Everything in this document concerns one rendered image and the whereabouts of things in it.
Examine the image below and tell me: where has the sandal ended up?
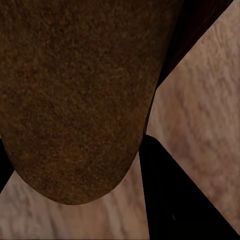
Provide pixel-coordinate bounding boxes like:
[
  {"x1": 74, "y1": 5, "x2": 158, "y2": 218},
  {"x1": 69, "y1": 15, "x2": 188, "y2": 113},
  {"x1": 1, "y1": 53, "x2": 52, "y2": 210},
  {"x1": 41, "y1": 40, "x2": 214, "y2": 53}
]
[{"x1": 0, "y1": 0, "x2": 234, "y2": 205}]

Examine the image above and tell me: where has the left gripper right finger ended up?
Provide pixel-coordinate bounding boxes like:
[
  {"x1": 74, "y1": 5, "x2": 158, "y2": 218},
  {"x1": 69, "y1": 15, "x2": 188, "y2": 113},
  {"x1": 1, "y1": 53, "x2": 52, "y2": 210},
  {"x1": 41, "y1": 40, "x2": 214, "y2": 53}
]
[{"x1": 138, "y1": 134, "x2": 240, "y2": 240}]

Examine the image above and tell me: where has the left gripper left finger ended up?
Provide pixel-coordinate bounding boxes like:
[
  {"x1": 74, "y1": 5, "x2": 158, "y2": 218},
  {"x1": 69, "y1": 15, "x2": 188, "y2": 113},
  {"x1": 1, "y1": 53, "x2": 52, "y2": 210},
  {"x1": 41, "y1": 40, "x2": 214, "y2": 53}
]
[{"x1": 0, "y1": 138, "x2": 14, "y2": 193}]

